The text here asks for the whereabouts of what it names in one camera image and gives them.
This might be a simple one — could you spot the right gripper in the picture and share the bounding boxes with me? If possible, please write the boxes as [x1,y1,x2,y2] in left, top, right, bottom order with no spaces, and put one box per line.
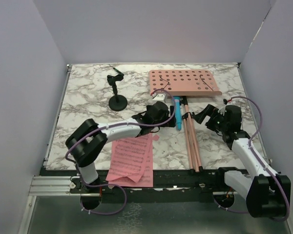
[193,103,229,133]

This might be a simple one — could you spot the pink music stand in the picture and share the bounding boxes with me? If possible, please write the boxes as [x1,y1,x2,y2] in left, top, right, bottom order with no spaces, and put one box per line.
[149,69,222,172]

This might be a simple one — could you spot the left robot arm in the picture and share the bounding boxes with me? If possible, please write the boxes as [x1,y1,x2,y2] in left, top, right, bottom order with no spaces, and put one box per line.
[65,101,176,193]

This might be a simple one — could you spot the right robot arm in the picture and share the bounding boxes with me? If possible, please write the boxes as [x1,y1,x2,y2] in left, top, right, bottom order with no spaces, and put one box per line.
[193,104,291,221]

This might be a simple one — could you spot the blue toy microphone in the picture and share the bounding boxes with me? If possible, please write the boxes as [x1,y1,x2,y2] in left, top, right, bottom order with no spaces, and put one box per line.
[174,96,182,131]

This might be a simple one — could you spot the pink sheet music pages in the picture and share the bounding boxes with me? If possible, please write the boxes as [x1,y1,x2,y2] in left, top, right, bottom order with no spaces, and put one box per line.
[106,134,159,188]

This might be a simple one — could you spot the black microphone stand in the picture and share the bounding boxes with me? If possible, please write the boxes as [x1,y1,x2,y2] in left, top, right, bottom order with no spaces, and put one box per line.
[107,75,127,112]

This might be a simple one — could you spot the green black pen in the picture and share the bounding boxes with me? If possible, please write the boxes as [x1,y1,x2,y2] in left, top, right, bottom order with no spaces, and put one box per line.
[113,67,122,74]

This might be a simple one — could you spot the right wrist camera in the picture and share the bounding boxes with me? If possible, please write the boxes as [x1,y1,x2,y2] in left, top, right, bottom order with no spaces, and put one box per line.
[218,105,227,116]

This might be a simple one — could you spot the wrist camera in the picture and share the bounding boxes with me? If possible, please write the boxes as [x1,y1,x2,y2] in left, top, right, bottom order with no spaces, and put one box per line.
[218,105,227,116]
[152,93,167,102]

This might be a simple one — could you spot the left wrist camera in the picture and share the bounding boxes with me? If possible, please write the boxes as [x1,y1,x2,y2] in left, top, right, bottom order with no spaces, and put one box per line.
[152,93,167,102]

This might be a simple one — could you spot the aluminium rail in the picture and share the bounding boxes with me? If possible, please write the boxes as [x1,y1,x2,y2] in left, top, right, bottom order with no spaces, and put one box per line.
[28,176,100,197]

